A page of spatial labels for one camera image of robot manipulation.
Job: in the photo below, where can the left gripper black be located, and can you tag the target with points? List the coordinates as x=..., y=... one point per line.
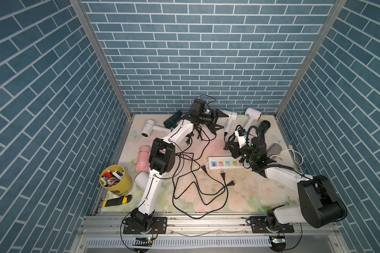
x=212, y=119

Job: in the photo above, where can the dark teal round hair dryer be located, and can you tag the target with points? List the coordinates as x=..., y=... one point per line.
x=262, y=130

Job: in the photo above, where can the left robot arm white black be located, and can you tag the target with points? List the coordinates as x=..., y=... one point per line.
x=162, y=160

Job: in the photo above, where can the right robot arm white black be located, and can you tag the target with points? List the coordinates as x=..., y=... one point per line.
x=318, y=205

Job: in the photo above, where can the grey oval pad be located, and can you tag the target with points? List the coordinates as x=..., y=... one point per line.
x=274, y=150

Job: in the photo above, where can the white boxy hair dryer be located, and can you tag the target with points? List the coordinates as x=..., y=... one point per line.
x=231, y=117

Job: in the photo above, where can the dark green slim hair dryer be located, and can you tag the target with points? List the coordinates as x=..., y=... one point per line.
x=172, y=121

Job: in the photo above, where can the white multicolour power strip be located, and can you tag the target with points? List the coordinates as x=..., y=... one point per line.
x=226, y=163

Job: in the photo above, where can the pink hair dryer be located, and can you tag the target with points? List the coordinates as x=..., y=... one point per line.
x=143, y=159

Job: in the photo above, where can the yellow cup with small items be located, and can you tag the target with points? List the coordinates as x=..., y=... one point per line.
x=116, y=180

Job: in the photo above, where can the black yellow utility knife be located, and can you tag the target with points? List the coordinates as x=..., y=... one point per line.
x=117, y=201

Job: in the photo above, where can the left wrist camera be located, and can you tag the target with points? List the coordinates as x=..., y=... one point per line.
x=201, y=106

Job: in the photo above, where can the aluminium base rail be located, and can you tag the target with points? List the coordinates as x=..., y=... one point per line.
x=216, y=233

